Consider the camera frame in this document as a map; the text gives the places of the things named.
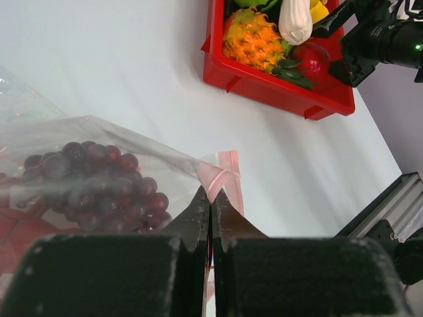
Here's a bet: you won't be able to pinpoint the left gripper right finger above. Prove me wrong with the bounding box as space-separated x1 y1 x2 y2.
211 192 413 316

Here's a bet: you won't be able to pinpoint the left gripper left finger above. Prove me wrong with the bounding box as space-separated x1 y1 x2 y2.
1 188 210 316

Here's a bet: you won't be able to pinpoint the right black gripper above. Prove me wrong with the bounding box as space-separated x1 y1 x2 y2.
312 0 400 87

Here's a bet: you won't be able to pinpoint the red toy pepper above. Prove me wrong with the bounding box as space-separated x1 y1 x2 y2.
289 42 331 83

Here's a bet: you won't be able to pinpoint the purple toy grapes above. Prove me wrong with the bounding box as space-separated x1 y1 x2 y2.
22 140 173 234

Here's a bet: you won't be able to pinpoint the red dotted zip bag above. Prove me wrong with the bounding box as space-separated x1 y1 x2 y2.
1 69 244 292

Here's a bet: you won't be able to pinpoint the red toy lobster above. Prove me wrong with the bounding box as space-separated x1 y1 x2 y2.
1 172 58 276

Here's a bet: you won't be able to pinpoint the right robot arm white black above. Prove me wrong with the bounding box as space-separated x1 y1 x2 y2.
312 1 422 88

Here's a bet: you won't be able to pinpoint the yellow toy bell pepper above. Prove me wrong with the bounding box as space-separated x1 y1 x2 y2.
310 0 329 24

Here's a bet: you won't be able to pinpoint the white green toy celery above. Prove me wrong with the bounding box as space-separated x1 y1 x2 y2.
278 0 313 46

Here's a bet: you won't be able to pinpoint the red plastic tray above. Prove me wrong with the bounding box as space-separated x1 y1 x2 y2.
202 1 356 120

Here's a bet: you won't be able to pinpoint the orange toy pineapple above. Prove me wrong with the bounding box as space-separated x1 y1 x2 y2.
222 7 315 90

